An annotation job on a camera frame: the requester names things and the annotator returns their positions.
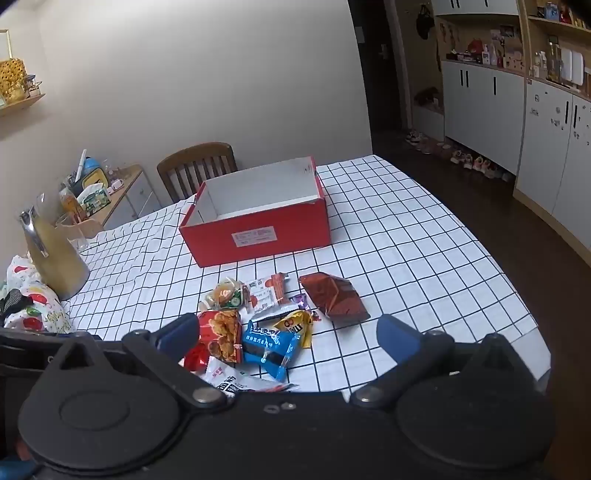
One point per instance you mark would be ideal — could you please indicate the yellow snack packet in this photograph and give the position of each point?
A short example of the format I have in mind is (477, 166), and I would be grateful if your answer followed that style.
(300, 325)

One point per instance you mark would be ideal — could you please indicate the red cardboard box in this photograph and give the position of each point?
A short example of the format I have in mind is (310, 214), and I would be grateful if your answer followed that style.
(277, 228)

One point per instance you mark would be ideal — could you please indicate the dark brown bag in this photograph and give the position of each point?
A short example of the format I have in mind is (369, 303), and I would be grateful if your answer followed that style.
(427, 96)

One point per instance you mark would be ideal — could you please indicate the blue biscuit packet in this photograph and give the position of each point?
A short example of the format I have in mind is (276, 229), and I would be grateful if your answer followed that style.
(270, 346)

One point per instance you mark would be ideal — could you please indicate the wooden side cabinet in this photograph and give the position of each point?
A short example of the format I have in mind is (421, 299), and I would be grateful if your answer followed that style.
(131, 194)

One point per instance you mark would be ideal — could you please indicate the clear drinking glass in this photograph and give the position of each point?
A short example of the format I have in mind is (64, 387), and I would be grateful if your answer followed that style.
(74, 235)

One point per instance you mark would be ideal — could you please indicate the green tissue box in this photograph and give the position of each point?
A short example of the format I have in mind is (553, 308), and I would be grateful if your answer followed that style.
(94, 198)

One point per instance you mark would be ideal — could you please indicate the fruit print white bag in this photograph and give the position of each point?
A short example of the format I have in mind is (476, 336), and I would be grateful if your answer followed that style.
(32, 300)

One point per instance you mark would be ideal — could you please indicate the row of shoes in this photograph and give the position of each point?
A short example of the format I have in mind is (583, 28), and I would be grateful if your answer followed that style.
(461, 159)

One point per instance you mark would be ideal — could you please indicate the checked white tablecloth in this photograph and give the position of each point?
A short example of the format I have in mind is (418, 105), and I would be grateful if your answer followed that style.
(415, 240)

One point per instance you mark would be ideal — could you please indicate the hanging black bag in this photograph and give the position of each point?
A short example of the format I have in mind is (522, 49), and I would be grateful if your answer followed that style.
(425, 23)

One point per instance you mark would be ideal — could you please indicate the purple candy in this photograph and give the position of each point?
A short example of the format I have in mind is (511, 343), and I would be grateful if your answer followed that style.
(300, 301)

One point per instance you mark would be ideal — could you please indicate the orange juice bottle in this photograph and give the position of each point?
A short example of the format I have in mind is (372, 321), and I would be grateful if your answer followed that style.
(71, 205)

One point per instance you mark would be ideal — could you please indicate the brown foil snack packet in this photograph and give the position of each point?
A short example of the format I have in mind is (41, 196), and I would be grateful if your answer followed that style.
(334, 295)

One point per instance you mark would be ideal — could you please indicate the green egg yolk pastry packet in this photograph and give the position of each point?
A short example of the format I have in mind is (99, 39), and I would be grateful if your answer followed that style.
(226, 295)

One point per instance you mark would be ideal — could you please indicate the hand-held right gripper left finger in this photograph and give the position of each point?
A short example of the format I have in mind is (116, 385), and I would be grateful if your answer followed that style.
(178, 333)

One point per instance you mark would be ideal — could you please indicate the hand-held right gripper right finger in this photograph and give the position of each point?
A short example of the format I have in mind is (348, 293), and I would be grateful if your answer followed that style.
(393, 336)

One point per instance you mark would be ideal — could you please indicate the wooden chair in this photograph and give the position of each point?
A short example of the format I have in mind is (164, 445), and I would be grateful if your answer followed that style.
(196, 168)

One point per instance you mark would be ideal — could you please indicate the assorted shelf ornaments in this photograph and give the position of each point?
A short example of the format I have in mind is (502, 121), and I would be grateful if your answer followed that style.
(489, 53)

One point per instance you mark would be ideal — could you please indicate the white orange snack packet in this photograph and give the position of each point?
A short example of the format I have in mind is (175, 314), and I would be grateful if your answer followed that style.
(270, 295)

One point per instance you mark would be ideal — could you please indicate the white cabinet with stickers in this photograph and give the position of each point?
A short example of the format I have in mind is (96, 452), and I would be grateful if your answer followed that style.
(549, 152)

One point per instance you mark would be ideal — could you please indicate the white red noodle snack packet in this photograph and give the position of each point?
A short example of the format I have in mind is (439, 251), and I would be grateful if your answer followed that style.
(235, 381)

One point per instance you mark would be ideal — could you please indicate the blue yellow bag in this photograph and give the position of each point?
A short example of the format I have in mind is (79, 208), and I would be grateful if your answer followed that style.
(92, 170)

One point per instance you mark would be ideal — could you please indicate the white charger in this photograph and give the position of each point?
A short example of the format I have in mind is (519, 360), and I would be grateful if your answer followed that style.
(115, 184)

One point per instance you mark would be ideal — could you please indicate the red chips packet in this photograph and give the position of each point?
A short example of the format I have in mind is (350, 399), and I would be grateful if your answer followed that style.
(219, 334)

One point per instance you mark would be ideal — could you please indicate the wooden wall shelf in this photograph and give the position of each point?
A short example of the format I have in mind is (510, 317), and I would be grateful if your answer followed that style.
(23, 104)

